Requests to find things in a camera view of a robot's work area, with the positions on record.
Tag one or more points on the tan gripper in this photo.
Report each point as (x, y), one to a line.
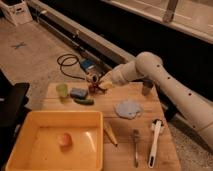
(106, 82)

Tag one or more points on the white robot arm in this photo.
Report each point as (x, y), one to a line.
(196, 109)

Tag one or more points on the yellow plastic tray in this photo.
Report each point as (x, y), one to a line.
(37, 148)

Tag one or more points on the blue power tool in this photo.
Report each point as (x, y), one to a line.
(90, 67)

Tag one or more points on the blue sponge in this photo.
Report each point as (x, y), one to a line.
(78, 93)

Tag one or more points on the green cucumber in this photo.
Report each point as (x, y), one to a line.
(84, 101)

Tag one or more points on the light blue crumpled cloth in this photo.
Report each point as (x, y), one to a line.
(128, 109)

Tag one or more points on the green plastic cup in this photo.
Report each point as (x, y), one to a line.
(62, 90)

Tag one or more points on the silver metal fork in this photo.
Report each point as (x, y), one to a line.
(136, 139)

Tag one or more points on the wooden table board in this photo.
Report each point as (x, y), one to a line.
(121, 158)

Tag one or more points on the pink peach fruit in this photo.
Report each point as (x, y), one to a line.
(64, 140)

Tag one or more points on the black chair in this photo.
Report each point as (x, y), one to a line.
(12, 111)

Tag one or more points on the white cardboard box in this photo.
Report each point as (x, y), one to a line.
(17, 14)

